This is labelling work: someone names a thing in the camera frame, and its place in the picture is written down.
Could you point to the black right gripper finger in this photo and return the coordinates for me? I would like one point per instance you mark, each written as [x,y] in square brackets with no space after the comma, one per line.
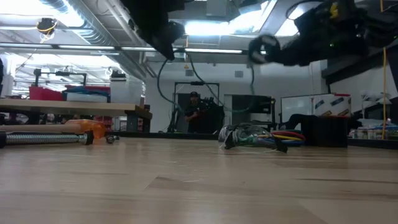
[286,43]
[287,60]

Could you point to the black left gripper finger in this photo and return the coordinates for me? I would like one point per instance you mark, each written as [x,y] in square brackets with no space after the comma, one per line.
[163,49]
[171,51]

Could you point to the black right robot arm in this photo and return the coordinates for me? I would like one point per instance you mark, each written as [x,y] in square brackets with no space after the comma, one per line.
[357,25]

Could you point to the black background robot arm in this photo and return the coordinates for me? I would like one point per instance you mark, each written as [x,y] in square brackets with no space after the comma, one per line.
[214,104]

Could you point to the long ceiling light bar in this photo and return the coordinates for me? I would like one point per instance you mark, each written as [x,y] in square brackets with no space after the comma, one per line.
[214,51]

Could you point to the whiteboard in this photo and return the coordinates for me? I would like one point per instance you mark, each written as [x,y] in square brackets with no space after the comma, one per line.
[295,109]

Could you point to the black slanted beam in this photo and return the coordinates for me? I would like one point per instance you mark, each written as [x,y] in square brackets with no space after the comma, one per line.
[357,67]

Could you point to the white plastic container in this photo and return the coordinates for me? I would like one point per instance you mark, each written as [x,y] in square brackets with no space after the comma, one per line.
[126,91]

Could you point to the black cabinet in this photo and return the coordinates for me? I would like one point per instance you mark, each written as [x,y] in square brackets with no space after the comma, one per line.
[252,109]

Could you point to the white tub with red rim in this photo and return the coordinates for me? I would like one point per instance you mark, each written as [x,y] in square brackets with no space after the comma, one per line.
[331,105]

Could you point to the person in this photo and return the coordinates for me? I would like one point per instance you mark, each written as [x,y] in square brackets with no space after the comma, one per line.
[194,112]

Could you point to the wooden workbench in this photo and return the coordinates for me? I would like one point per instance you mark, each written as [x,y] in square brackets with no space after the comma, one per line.
[109,109]

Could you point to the white angular lamp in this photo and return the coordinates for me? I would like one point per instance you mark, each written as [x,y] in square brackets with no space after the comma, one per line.
[376,97]

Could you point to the white box with blue lid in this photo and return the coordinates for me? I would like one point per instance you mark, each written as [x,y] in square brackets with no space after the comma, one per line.
[87,97]

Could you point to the small dark metal part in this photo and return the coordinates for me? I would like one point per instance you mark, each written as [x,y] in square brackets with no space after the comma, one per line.
[110,139]

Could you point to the orange translucent plastic piece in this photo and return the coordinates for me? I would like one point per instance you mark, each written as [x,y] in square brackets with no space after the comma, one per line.
[93,129]

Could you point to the row of small boxes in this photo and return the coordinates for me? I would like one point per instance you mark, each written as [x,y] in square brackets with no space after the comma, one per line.
[367,133]

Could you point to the red plastic bin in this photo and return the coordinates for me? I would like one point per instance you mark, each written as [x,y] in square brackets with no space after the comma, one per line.
[40,93]

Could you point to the light wooden rod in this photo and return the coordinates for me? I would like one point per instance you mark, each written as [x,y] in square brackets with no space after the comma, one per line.
[37,128]

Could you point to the grey wall vent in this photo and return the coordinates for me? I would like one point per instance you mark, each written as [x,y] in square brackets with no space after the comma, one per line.
[238,74]
[189,73]

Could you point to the black camera stand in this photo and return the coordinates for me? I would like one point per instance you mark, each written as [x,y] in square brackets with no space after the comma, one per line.
[62,73]

